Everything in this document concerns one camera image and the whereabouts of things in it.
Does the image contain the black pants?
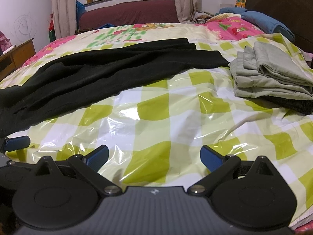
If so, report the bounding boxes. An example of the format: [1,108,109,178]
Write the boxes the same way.
[1,38,228,137]

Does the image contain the green checkered plastic sheet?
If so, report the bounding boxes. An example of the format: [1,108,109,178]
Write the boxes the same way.
[0,32,313,230]

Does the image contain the wooden desk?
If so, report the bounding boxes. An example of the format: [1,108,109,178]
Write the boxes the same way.
[0,38,36,80]

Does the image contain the folded grey pants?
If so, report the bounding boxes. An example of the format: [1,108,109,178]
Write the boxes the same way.
[229,41,312,100]

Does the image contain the red green decoration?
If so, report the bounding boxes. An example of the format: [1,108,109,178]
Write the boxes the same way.
[48,13,56,42]

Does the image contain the pink floral bed quilt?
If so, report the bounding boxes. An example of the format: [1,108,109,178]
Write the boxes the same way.
[1,13,264,89]

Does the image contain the blue pillow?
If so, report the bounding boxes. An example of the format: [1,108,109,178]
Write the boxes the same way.
[241,11,295,42]

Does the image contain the blue folded blanket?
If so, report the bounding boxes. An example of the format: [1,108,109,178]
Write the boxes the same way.
[219,7,247,14]

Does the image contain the left beige curtain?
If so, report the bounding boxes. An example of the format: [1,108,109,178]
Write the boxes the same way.
[51,0,76,39]

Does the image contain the maroon covered sofa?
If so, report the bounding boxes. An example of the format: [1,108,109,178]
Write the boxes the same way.
[78,0,179,30]

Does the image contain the dark wooden headboard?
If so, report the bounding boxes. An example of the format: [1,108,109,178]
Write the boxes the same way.
[245,0,313,52]

